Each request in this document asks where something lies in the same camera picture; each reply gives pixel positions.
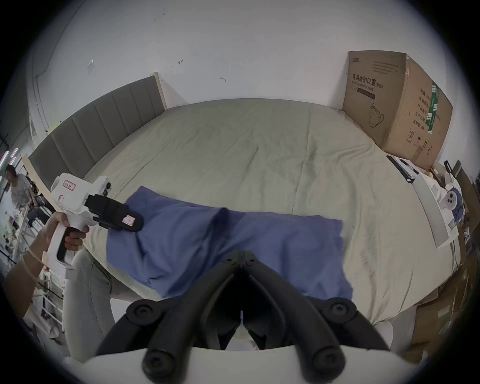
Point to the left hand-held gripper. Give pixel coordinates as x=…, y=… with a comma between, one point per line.
x=77, y=197

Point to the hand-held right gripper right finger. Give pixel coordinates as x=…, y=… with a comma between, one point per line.
x=296, y=311

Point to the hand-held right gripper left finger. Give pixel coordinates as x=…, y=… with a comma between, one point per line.
x=187, y=311

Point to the blue garment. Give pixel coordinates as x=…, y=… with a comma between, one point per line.
x=262, y=236

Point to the person's left forearm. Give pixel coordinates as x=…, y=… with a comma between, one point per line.
x=20, y=285

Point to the person's left hand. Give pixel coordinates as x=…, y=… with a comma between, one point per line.
x=47, y=234

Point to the person's legs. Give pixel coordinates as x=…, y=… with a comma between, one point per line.
x=84, y=300

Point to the grey padded headboard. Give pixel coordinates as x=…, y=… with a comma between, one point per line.
x=93, y=127

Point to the brown cardboard carton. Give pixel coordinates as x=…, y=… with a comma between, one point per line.
x=438, y=311

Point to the bed with beige sheet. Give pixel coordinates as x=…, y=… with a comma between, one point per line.
x=262, y=157

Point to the white flat box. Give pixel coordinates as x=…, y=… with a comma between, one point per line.
x=431, y=204

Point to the black flat device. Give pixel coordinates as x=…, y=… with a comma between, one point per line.
x=403, y=168

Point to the spare hand-held gripper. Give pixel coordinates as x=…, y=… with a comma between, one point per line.
x=452, y=200

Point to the large brown printed carton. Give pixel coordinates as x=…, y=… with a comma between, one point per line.
x=393, y=108

